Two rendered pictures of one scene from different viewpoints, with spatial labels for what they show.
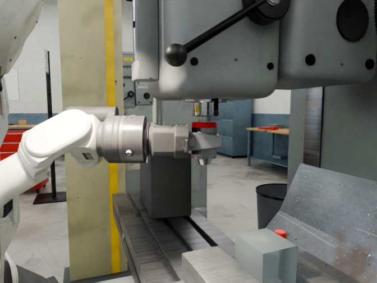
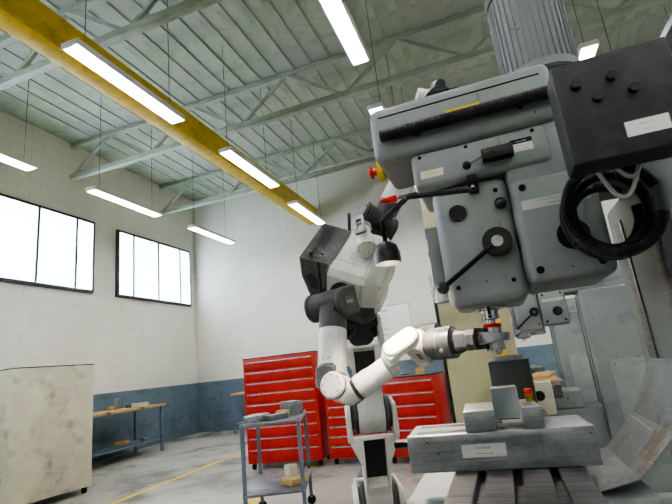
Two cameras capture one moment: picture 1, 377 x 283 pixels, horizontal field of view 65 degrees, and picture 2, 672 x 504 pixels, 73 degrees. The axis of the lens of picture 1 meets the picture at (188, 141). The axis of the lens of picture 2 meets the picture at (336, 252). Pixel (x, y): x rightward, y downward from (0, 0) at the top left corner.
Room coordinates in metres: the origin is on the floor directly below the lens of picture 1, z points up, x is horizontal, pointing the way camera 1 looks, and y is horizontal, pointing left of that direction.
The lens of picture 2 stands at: (-0.63, -0.48, 1.20)
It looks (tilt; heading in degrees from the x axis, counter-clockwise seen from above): 14 degrees up; 39
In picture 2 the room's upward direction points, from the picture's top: 6 degrees counter-clockwise
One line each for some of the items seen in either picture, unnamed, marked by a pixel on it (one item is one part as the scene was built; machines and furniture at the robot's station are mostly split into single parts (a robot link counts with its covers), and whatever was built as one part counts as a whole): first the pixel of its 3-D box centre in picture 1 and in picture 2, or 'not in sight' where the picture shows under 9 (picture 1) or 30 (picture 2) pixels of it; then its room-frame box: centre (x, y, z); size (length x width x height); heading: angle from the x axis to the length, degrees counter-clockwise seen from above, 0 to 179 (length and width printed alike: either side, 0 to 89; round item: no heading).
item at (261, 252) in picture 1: (264, 261); (505, 401); (0.36, -0.10, 1.10); 0.06 x 0.05 x 0.06; 23
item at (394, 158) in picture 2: not in sight; (461, 134); (0.55, -0.04, 1.81); 0.47 x 0.26 x 0.16; 110
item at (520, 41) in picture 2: not in sight; (530, 36); (0.63, -0.26, 2.05); 0.20 x 0.20 x 0.32
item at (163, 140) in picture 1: (155, 141); (461, 341); (0.55, 0.06, 1.23); 0.13 x 0.12 x 0.10; 2
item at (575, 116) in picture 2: not in sight; (615, 109); (0.34, -0.43, 1.62); 0.20 x 0.09 x 0.21; 110
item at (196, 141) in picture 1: (205, 141); (489, 337); (0.52, -0.03, 1.23); 0.06 x 0.02 x 0.03; 91
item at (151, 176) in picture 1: (163, 175); (514, 386); (0.93, 0.08, 1.08); 0.22 x 0.12 x 0.20; 17
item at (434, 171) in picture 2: not in sight; (479, 173); (0.56, -0.07, 1.68); 0.34 x 0.24 x 0.10; 110
